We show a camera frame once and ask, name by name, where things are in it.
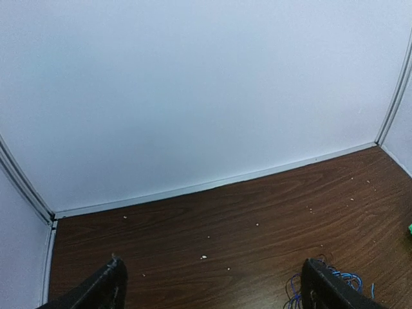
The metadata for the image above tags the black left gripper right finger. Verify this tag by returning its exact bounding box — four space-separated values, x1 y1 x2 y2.
301 258 385 309

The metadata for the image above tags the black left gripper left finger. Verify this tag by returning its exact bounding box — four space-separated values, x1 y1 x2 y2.
41 256 128 309

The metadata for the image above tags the dark blue cable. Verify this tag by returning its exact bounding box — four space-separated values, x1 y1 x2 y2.
285 254 335 309

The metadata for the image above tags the light blue cable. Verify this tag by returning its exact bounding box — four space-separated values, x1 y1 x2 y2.
331 269 376 299

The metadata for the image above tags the left aluminium corner post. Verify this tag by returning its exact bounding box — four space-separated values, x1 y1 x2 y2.
1 136 55 226

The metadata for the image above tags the aluminium corner post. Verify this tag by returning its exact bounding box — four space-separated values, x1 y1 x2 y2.
375 35 411 146
1 136 55 226

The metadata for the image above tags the right aluminium corner post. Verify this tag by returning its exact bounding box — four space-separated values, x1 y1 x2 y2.
375 35 411 146

